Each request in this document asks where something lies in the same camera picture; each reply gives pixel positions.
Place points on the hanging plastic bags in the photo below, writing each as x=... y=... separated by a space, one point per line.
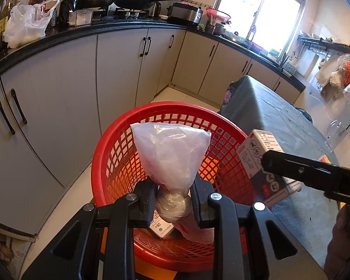
x=347 y=73

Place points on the metal rectangular container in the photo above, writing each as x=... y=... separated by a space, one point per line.
x=80 y=17

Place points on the beige lower kitchen cabinets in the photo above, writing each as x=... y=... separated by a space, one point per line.
x=61 y=78

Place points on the black kitchen countertop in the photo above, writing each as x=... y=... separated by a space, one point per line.
x=75 y=32

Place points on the clear plastic bag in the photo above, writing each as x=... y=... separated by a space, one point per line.
x=169 y=157

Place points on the gas stove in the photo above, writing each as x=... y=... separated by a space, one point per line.
x=128 y=14

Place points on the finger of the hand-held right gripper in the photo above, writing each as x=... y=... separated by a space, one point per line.
x=294 y=169

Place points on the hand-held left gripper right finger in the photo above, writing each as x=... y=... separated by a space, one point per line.
x=197 y=204

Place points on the blue round object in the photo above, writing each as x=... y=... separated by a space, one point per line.
x=304 y=113

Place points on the chopstick holder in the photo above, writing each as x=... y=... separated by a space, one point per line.
x=211 y=29

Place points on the clear drinking glass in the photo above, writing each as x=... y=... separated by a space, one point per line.
x=337 y=131

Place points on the black wall rack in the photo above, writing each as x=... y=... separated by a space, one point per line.
x=323 y=42

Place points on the person's right hand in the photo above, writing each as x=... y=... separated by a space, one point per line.
x=344 y=236

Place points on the red colander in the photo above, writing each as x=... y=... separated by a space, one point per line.
x=217 y=13

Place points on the red plastic basket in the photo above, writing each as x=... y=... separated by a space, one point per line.
x=119 y=157

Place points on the kitchen window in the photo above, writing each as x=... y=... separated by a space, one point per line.
x=268 y=14

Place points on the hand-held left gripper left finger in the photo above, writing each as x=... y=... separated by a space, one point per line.
x=150 y=201

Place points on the white box red label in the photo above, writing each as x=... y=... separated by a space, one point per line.
x=256 y=157

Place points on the olive glass bottle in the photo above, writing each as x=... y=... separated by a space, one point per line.
x=1 y=26

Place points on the white barcode box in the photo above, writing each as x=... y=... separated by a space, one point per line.
x=162 y=229

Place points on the white plastic bag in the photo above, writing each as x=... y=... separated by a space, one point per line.
x=23 y=26

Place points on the sink faucet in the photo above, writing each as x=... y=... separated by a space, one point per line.
x=252 y=33

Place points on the orange box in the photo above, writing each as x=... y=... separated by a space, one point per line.
x=323 y=159

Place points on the silver rice cooker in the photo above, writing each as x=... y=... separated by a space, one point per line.
x=183 y=14

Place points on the black frying pan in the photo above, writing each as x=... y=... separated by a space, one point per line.
x=134 y=3

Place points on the grey-blue tablecloth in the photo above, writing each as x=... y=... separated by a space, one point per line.
x=274 y=113

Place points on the pink plastic bag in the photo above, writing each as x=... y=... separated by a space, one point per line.
x=198 y=233

